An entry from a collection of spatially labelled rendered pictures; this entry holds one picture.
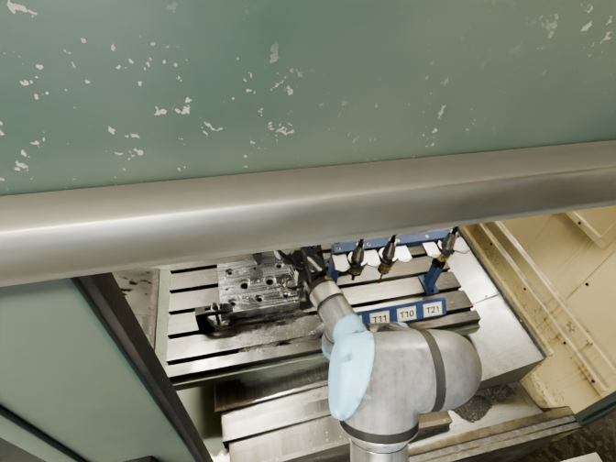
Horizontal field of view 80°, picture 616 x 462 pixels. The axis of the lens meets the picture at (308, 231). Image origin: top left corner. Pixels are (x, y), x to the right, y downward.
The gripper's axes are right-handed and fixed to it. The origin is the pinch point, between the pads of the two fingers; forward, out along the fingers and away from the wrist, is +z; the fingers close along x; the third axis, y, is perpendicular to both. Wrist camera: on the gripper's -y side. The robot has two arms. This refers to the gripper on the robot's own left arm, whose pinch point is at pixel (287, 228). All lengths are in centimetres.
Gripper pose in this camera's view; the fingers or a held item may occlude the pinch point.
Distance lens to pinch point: 101.4
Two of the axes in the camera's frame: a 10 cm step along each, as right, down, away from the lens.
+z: -4.6, -6.8, 5.7
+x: 8.8, -3.0, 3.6
